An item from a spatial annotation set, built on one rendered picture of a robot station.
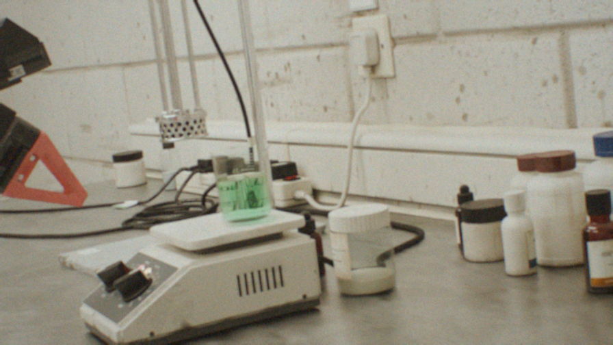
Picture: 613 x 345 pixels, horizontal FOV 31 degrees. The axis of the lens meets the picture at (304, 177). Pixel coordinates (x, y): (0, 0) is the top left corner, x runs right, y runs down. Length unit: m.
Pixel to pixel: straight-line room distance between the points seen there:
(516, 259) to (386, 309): 0.15
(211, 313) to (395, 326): 0.17
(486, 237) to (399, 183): 0.34
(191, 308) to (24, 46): 0.28
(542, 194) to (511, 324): 0.20
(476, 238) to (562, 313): 0.22
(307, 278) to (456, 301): 0.14
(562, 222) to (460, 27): 0.38
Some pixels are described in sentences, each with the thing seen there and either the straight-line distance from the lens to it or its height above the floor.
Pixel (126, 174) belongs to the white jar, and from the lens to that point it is 2.13.
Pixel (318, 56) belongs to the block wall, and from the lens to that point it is 1.68.
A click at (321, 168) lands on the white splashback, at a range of 1.63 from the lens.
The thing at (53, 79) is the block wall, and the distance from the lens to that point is 2.89.
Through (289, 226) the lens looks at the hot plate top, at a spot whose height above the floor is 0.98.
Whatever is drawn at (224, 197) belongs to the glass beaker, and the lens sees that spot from 1.02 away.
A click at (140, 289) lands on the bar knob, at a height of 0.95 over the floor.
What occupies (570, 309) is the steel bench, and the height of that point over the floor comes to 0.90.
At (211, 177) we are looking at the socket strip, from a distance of 1.84.
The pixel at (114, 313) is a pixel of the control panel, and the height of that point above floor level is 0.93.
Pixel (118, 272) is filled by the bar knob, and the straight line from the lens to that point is 1.05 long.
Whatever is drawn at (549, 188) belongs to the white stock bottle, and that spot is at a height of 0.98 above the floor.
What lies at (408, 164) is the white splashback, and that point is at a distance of 1.44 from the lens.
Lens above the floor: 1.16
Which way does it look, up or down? 8 degrees down
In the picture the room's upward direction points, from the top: 7 degrees counter-clockwise
